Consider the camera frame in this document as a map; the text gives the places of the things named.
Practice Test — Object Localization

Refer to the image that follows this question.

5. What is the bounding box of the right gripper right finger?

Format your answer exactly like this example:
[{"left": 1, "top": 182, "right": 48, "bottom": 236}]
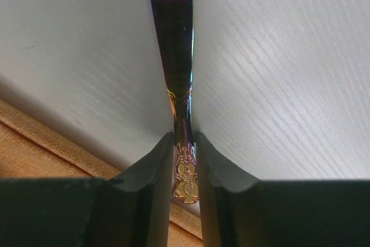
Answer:
[{"left": 195, "top": 132, "right": 369, "bottom": 246}]

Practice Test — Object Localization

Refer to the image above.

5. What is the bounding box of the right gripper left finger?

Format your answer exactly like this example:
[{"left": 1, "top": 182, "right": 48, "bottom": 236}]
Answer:
[{"left": 1, "top": 132, "right": 173, "bottom": 246}]

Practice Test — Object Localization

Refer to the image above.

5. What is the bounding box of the orange cloth placemat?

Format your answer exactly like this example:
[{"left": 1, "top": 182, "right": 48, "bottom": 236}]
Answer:
[{"left": 0, "top": 99, "right": 205, "bottom": 247}]

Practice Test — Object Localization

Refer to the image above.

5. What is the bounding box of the iridescent purple knife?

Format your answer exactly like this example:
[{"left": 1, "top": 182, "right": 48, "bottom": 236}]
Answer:
[{"left": 151, "top": 0, "right": 199, "bottom": 205}]

